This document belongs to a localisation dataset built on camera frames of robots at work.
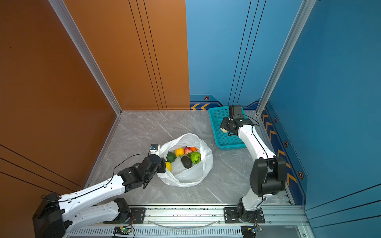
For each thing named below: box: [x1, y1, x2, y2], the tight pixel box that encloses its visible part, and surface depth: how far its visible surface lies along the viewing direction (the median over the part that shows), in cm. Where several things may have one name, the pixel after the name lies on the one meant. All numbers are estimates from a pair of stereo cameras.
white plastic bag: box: [156, 133, 214, 188], surface depth 79 cm
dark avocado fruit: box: [181, 155, 193, 169], surface depth 90 cm
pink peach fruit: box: [184, 146, 192, 156], surface depth 93 cm
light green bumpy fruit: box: [190, 151, 202, 165], surface depth 90 cm
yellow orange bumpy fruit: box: [174, 147, 185, 157], surface depth 93 cm
